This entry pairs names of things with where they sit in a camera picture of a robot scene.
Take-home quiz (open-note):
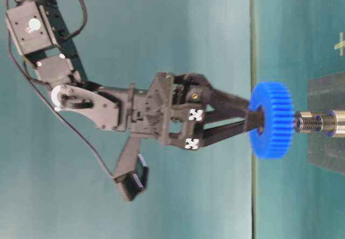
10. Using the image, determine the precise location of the threaded steel shaft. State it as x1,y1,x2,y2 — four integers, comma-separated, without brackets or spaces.
294,110,344,138

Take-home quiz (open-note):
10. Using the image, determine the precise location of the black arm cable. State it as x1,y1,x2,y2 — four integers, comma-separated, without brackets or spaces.
60,0,88,41

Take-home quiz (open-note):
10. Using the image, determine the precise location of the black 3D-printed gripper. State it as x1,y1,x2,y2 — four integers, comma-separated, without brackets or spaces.
51,72,265,150

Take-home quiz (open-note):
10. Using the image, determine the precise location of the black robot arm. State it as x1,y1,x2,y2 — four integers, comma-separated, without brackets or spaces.
5,0,264,152

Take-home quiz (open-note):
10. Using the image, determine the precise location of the grey metal base plate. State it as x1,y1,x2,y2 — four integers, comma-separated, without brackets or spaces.
307,72,344,174

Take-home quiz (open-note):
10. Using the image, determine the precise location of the black camera cable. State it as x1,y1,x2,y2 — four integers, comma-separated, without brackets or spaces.
5,31,117,180

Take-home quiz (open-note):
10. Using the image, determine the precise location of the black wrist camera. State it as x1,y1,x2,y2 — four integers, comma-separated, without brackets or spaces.
114,154,149,201

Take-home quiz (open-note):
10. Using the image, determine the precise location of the large blue plastic gear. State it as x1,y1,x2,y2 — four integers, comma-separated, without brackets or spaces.
249,81,294,159

